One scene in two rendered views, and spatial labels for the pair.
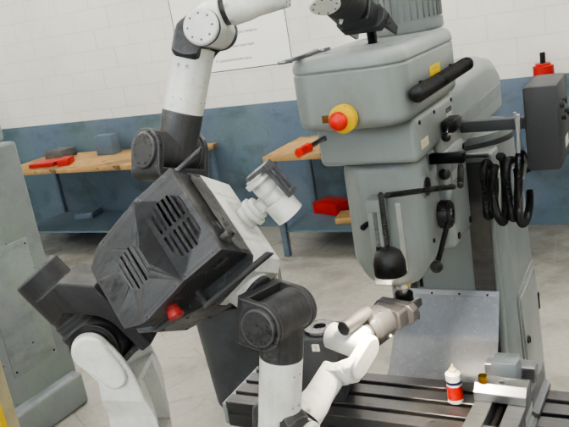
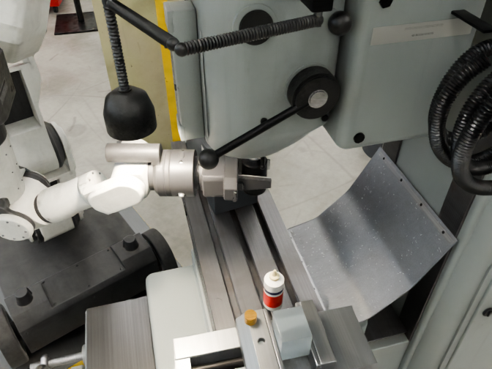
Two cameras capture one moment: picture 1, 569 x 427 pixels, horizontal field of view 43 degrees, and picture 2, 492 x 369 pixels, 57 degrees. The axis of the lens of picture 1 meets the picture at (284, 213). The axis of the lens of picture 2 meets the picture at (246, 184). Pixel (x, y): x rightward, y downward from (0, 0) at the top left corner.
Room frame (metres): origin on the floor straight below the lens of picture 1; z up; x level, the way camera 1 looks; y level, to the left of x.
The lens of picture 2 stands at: (1.23, -0.73, 1.77)
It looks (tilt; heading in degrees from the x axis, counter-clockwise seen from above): 41 degrees down; 46
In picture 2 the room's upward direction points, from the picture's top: straight up
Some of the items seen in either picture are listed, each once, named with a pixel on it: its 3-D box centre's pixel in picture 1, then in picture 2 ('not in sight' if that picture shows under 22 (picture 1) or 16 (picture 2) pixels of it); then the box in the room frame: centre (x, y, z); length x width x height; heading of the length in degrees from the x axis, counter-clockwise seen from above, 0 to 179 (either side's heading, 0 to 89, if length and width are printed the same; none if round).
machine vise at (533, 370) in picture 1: (505, 396); (272, 354); (1.55, -0.46, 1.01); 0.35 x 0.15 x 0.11; 148
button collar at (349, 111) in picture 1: (343, 119); not in sight; (1.49, -0.15, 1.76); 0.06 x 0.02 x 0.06; 61
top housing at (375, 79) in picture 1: (378, 76); not in sight; (1.71, -0.27, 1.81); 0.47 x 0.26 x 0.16; 151
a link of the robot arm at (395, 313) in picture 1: (385, 319); (205, 173); (1.63, -0.20, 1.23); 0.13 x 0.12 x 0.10; 46
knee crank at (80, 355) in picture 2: not in sight; (61, 361); (1.30, 0.11, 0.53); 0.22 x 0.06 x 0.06; 151
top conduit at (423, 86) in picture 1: (443, 77); not in sight; (1.65, -0.41, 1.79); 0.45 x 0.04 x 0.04; 151
